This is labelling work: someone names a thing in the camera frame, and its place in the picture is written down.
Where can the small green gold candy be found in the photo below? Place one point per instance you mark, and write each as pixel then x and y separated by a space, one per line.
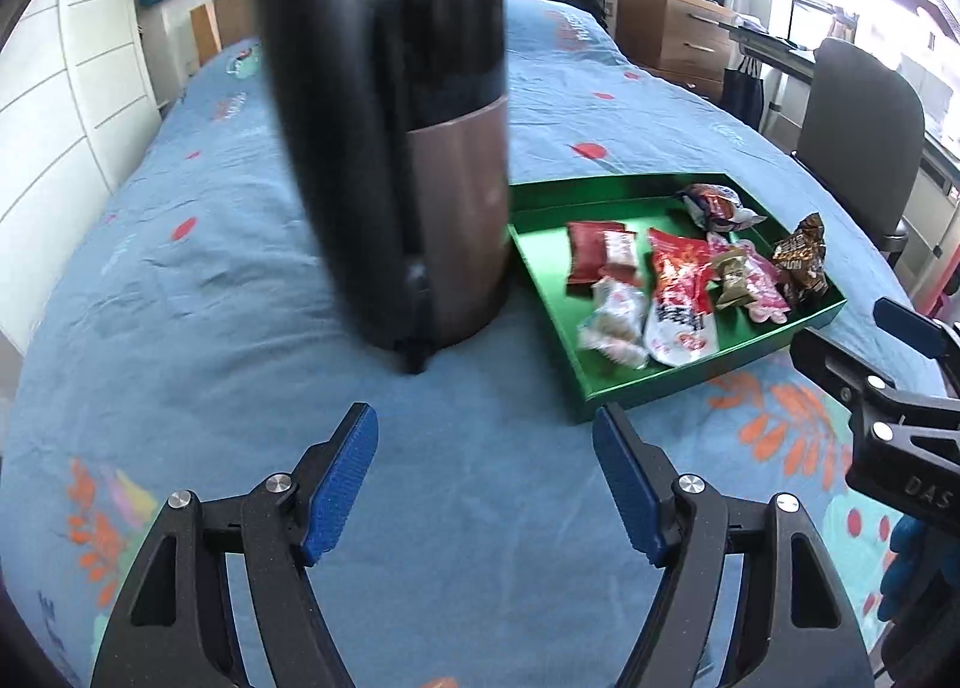
pixel 733 279

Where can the small pink white candy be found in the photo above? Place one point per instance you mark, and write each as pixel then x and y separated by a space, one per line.
pixel 621 253

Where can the wooden dresser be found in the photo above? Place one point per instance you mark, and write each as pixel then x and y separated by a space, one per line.
pixel 675 36

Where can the green shallow box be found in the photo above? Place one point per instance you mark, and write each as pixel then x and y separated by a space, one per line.
pixel 555 268

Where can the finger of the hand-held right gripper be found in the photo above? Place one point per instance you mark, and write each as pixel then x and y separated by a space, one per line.
pixel 832 358
pixel 907 324

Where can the blue printed bedsheet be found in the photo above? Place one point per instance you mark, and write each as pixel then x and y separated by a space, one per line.
pixel 225 320

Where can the black office chair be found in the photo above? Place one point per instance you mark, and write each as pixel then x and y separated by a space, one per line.
pixel 855 133

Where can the red and white snack packet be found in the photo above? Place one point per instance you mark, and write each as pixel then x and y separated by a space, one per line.
pixel 679 298

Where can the person's right hand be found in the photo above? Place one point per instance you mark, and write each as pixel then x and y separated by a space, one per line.
pixel 907 568

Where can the black orange white snack bag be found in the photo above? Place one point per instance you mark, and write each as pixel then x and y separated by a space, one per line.
pixel 716 206

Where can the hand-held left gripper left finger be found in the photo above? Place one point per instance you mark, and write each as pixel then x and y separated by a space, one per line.
pixel 341 485

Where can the brown foil chocolate wrapper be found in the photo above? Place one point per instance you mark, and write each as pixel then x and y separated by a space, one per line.
pixel 801 257

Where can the wooden headboard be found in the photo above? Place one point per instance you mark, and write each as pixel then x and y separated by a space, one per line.
pixel 206 28

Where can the cluttered desk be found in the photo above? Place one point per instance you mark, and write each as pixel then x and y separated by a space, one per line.
pixel 765 47

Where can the pink cartoon snack packet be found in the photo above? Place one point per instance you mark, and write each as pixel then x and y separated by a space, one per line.
pixel 769 290

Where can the dark hanging bag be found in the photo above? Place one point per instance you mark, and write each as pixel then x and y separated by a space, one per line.
pixel 742 96

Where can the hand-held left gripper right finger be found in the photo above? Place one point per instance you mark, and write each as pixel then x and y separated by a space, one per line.
pixel 630 493

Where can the small clear candy packet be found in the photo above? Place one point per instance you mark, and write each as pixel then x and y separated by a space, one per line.
pixel 615 320

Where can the white wardrobe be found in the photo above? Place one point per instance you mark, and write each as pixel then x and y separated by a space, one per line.
pixel 75 96

